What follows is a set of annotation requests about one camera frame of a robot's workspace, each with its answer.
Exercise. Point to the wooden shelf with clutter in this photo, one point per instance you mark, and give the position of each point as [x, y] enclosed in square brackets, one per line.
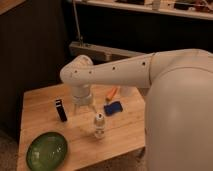
[154, 6]

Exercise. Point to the clear plastic bottle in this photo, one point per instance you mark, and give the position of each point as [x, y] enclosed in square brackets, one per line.
[99, 123]

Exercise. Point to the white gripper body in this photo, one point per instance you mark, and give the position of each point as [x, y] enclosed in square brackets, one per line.
[82, 95]

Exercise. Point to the grey metal rail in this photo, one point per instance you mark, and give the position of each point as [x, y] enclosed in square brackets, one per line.
[100, 53]

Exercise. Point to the black eraser block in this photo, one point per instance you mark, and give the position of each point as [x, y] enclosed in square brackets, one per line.
[60, 110]

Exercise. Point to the blue sponge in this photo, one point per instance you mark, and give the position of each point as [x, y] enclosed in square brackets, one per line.
[113, 108]

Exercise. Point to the green glass bowl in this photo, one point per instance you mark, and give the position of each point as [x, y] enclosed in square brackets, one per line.
[46, 152]

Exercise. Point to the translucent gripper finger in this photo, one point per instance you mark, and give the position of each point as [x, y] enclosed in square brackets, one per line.
[93, 108]
[75, 109]

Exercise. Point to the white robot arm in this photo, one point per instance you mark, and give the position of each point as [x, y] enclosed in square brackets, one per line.
[178, 105]

